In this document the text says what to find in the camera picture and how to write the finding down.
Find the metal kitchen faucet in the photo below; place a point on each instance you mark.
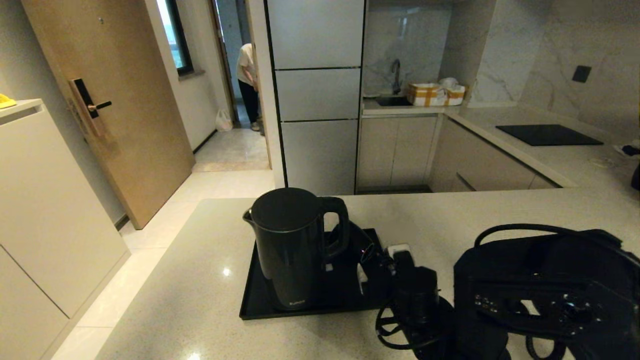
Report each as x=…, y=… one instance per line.
x=396, y=75

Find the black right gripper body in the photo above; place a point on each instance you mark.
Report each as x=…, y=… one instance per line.
x=415, y=295

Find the silver refrigerator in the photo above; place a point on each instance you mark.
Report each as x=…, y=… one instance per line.
x=320, y=95

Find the crumpled white bag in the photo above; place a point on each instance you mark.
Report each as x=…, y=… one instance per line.
x=448, y=82

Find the white box with yellow tape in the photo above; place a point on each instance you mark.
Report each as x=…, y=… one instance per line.
x=425, y=95
x=455, y=95

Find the white power strip with plug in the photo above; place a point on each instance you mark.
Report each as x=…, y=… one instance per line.
x=631, y=150

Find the dark wall socket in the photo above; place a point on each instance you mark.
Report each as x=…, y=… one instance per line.
x=581, y=74

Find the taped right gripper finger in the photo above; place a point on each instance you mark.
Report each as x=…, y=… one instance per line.
x=362, y=280
x=401, y=255

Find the person in smiley white t-shirt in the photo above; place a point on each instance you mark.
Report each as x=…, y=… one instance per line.
x=248, y=80

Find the light wooden door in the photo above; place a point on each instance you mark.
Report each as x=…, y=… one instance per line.
x=125, y=125

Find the dark framed window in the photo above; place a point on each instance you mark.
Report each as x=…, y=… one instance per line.
x=176, y=45

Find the black rectangular serving tray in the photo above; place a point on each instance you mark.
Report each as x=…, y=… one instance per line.
x=260, y=300

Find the white plastic bag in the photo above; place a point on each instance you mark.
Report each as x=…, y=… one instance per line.
x=223, y=121

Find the white storage cabinet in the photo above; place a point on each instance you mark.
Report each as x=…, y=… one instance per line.
x=45, y=210

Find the black induction cooktop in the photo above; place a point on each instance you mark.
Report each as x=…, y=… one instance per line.
x=550, y=135

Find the yellow object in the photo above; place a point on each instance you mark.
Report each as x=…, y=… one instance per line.
x=6, y=101

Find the dark kitchen sink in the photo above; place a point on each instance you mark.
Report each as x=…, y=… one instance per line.
x=392, y=101

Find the black electronic door lock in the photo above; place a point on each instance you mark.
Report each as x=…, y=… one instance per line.
x=85, y=102

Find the beige kitchen counter cabinets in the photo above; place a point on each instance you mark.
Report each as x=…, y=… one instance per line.
x=405, y=150

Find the black electric kettle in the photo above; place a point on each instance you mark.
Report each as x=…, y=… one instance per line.
x=290, y=250

